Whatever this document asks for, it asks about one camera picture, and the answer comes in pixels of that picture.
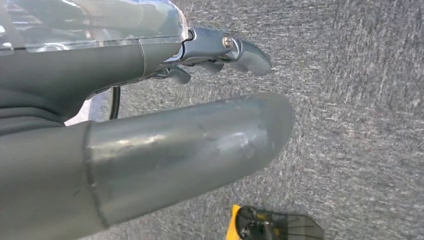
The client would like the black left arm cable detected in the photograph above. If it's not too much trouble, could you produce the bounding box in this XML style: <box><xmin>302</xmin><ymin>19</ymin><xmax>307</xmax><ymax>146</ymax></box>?
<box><xmin>108</xmin><ymin>86</ymin><xmax>122</xmax><ymax>121</ymax></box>

